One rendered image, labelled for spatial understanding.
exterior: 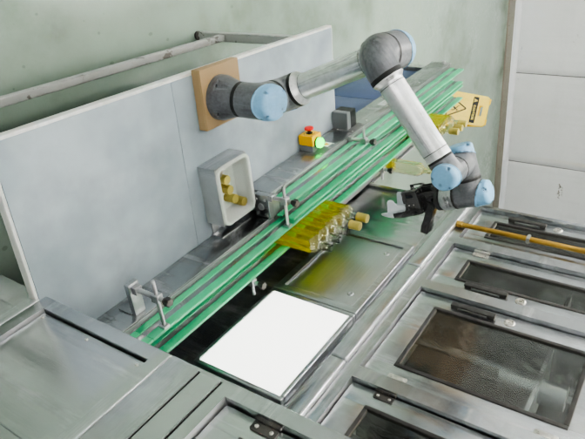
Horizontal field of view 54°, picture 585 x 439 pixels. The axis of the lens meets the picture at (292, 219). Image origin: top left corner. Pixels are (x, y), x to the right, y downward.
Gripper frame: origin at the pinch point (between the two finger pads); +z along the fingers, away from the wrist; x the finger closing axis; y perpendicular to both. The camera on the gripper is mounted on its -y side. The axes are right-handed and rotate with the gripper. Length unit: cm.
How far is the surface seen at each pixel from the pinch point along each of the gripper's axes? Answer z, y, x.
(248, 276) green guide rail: 44, -5, 30
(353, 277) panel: 22.4, -22.5, 2.6
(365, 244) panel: 28.7, -19.7, -18.9
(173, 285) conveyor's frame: 50, 6, 55
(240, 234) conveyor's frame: 50, 7, 20
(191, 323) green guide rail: 44, -6, 59
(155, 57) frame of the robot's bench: 93, 78, -13
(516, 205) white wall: 200, -251, -598
